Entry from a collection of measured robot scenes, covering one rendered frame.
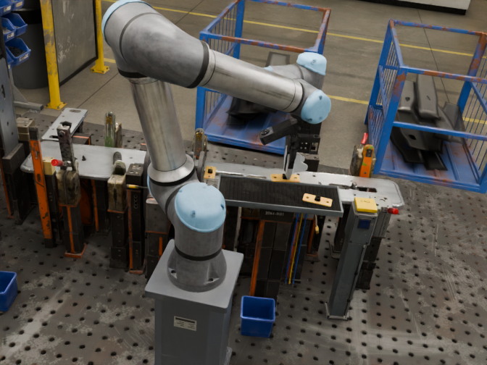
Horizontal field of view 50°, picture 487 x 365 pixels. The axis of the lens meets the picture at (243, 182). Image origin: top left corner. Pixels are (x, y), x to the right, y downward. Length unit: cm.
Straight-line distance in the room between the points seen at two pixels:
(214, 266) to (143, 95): 44
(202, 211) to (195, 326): 32
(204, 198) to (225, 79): 30
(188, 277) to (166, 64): 53
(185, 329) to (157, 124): 52
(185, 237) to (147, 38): 47
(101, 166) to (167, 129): 78
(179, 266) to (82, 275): 72
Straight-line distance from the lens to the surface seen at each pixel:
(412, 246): 227
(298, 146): 144
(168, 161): 124
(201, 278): 127
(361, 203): 159
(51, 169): 189
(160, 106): 116
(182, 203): 119
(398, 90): 356
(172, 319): 136
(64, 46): 483
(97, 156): 202
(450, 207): 261
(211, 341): 139
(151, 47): 99
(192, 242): 122
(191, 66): 100
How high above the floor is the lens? 201
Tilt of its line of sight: 33 degrees down
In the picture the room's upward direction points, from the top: 6 degrees clockwise
